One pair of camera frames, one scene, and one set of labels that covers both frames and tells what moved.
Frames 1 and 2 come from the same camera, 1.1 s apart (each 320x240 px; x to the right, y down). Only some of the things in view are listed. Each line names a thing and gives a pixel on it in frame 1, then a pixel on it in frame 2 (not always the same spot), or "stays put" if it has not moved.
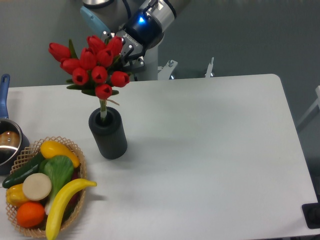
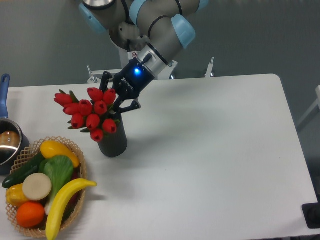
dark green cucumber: [32, 167] stays put
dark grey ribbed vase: [109, 133] stays put
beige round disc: [37, 186] stays put
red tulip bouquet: [94, 69] -> [93, 115]
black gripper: [142, 32] -> [132, 79]
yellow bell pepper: [15, 195] stays put
